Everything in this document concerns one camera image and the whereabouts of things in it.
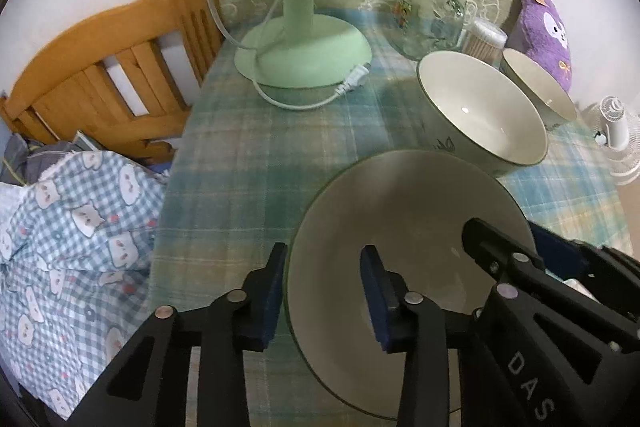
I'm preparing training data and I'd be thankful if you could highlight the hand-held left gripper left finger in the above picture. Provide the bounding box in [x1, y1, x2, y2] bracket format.
[70, 242, 289, 427]

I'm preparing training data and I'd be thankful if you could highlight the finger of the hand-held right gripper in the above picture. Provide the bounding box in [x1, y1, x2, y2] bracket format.
[462, 217, 547, 289]
[528, 222, 640, 334]

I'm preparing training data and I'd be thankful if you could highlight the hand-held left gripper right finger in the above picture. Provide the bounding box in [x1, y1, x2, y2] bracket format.
[360, 245, 477, 427]

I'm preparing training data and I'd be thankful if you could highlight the grey ceramic bowl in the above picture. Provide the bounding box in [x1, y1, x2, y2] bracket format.
[500, 48, 578, 130]
[416, 51, 550, 178]
[285, 150, 538, 423]

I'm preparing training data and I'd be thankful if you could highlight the white clip fan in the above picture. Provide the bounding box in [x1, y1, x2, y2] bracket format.
[582, 95, 640, 185]

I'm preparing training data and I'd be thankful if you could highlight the purple plush bunny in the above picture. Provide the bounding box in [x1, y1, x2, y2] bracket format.
[505, 0, 573, 92]

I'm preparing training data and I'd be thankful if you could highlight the cotton swab container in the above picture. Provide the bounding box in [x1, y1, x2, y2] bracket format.
[462, 18, 508, 68]

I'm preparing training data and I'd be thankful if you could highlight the blue checked blanket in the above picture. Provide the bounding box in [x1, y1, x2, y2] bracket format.
[0, 150, 171, 420]

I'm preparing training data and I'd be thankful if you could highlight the glass jar with dark lid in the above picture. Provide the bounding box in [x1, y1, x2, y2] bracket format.
[387, 0, 469, 60]

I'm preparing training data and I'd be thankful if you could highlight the grey plaid cloth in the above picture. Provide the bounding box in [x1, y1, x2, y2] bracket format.
[0, 132, 103, 185]

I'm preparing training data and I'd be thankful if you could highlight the wooden headboard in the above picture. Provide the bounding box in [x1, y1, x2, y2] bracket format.
[0, 0, 226, 165]

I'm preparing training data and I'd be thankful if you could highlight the white fan power cable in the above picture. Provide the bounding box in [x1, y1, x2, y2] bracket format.
[204, 0, 372, 110]

